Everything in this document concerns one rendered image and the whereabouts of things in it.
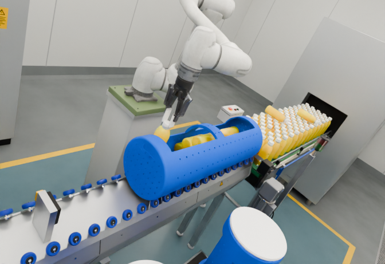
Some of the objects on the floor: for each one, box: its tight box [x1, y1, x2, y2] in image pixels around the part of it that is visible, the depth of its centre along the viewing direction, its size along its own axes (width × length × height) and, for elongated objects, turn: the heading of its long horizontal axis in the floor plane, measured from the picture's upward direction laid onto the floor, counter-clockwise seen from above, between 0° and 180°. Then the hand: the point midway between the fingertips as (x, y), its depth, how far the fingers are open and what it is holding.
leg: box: [176, 206, 199, 237], centre depth 227 cm, size 6×6×63 cm
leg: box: [187, 192, 226, 250], centre depth 220 cm, size 6×6×63 cm
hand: (169, 118), depth 125 cm, fingers closed on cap, 4 cm apart
